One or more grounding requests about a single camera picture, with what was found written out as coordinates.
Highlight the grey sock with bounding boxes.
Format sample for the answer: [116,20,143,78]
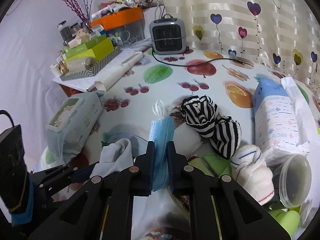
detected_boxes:
[90,138,133,178]

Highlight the blue face masks stack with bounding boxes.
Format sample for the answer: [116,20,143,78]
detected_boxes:
[149,100,176,191]

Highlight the green patterned cloth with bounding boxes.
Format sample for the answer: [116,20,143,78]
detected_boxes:
[170,152,233,213]

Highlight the black white striped cloth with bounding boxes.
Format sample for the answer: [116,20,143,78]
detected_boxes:
[180,95,219,138]

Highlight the white striped towel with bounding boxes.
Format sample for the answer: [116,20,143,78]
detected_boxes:
[230,145,274,205]

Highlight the wet wipes pack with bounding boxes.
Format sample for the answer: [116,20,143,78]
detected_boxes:
[46,92,104,164]

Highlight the rolled white paper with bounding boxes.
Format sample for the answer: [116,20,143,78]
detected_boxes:
[94,51,144,92]

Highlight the blue white tissue pack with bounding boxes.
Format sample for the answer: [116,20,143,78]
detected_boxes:
[253,78,310,155]

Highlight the green boxes in patterned tray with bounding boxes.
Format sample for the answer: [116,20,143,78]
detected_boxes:
[60,37,121,81]

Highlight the clear plastic round container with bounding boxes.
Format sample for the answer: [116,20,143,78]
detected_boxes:
[271,154,312,209]

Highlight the green lidded jar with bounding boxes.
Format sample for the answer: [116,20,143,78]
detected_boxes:
[268,209,300,237]

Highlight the grey portable heater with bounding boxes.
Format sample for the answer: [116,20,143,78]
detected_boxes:
[149,17,187,55]

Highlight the white plastic bag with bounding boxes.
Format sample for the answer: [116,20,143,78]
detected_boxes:
[280,76,318,145]

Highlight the orange lidded storage box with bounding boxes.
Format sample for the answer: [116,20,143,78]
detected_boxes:
[91,7,145,48]

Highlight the heart patterned curtain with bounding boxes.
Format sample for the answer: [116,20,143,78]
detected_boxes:
[157,0,320,88]

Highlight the black heater cable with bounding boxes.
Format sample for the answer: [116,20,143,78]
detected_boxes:
[151,45,253,68]

